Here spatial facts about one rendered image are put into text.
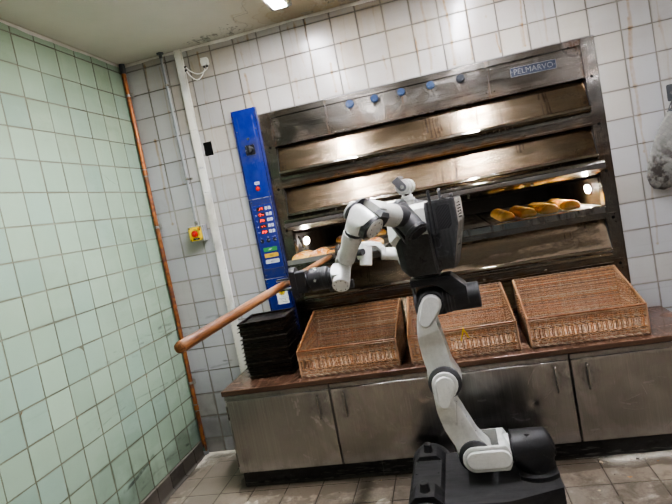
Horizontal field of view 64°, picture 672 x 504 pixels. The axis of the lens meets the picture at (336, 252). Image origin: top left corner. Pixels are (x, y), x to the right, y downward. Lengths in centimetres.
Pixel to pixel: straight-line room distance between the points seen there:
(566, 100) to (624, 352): 138
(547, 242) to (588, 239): 22
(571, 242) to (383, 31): 162
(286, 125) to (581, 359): 209
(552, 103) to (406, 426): 193
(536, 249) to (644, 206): 61
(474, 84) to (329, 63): 85
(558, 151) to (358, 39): 131
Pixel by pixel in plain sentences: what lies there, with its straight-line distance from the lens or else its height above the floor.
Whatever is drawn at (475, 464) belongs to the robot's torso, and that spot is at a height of 27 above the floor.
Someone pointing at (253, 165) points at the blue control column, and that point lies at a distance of 339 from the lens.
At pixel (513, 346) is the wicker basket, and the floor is 60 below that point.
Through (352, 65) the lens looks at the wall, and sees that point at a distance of 335.
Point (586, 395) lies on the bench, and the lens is 294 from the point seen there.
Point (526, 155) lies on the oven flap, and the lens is 327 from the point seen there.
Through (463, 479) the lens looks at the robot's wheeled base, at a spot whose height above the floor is 17.
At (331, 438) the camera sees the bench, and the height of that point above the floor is 25.
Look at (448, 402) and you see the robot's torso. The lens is 241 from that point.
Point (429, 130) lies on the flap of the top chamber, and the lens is 324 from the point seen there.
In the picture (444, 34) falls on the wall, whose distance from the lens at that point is 334.
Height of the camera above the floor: 144
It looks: 4 degrees down
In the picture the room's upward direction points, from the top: 11 degrees counter-clockwise
